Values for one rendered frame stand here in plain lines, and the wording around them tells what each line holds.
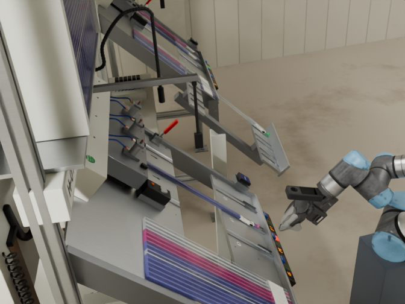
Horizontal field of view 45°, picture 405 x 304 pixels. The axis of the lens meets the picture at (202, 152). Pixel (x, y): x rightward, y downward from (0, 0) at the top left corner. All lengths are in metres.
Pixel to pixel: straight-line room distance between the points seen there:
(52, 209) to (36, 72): 0.23
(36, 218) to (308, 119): 3.08
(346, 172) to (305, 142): 1.93
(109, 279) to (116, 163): 0.33
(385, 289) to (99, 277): 1.18
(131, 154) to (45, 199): 0.47
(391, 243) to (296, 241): 1.11
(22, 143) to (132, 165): 0.51
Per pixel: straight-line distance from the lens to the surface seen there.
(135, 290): 1.05
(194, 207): 2.92
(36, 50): 0.88
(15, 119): 0.77
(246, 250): 1.50
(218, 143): 1.99
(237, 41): 4.65
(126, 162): 1.25
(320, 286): 2.50
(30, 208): 0.86
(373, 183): 1.60
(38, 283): 1.79
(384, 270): 1.86
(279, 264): 1.56
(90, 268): 1.00
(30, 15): 0.86
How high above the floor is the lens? 1.85
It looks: 33 degrees down
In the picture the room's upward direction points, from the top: 4 degrees counter-clockwise
